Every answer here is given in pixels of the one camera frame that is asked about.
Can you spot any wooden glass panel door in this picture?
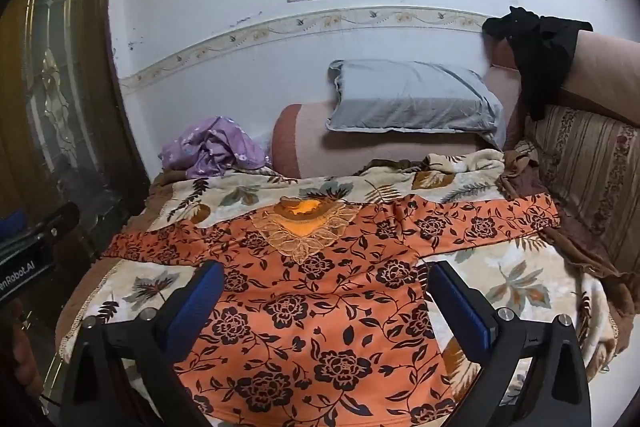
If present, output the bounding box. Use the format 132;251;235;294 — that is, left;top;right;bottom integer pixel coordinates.
0;0;151;408

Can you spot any purple floral cloth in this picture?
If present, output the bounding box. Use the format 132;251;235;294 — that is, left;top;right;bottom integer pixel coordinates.
159;116;273;178

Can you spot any grey pillow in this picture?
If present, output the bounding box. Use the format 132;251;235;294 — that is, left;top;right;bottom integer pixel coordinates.
325;59;505;136

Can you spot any black garment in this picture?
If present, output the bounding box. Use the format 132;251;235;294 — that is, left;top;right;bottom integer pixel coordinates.
482;6;594;122

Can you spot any striped floral sofa cushion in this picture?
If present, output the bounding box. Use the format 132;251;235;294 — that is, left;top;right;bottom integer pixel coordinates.
520;104;640;278

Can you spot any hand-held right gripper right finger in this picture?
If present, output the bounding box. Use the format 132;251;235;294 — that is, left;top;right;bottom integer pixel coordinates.
428;261;593;427

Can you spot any brown cloth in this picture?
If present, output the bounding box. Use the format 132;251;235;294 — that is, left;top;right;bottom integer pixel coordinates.
500;138;632;358

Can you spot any orange floral blouse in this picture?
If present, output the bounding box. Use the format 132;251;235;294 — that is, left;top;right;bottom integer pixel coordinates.
102;193;561;426

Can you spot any person's left hand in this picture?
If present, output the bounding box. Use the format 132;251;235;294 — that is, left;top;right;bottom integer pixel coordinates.
9;297;45;400

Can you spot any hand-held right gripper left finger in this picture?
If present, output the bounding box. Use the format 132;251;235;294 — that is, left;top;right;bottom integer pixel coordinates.
59;260;226;427

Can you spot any floral leaf print blanket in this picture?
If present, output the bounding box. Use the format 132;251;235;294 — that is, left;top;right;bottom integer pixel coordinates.
54;151;621;427

